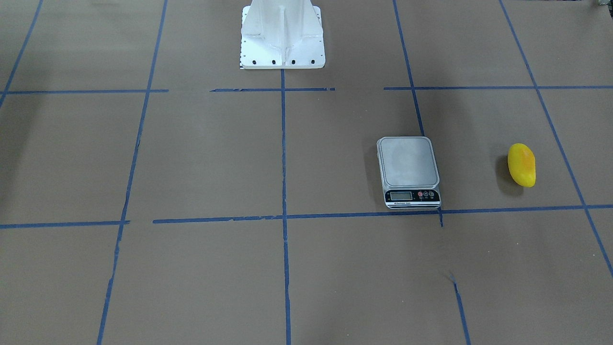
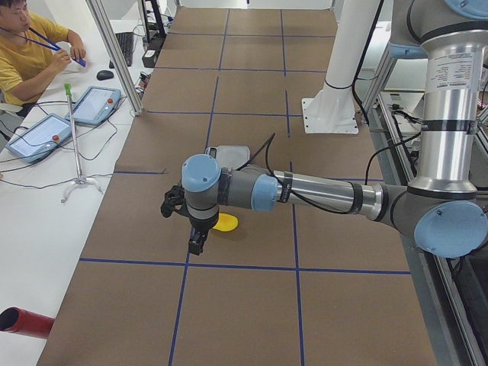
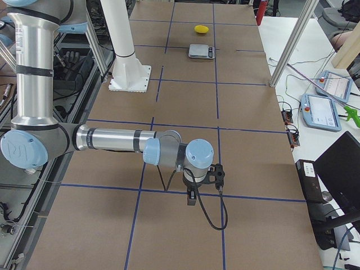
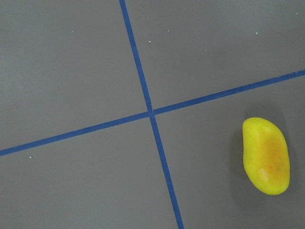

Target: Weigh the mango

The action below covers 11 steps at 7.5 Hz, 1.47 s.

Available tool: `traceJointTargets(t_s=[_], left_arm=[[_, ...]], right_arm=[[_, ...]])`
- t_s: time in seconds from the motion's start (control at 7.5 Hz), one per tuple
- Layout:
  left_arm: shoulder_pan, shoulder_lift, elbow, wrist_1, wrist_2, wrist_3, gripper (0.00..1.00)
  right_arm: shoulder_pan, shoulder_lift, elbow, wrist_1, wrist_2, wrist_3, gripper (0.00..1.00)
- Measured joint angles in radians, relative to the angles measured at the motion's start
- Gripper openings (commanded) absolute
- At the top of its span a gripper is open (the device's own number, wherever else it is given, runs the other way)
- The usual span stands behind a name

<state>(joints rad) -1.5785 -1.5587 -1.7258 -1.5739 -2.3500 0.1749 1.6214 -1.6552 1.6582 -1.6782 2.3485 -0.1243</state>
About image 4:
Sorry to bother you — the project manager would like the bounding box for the yellow mango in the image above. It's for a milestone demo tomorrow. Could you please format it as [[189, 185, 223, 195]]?
[[242, 117, 290, 195]]

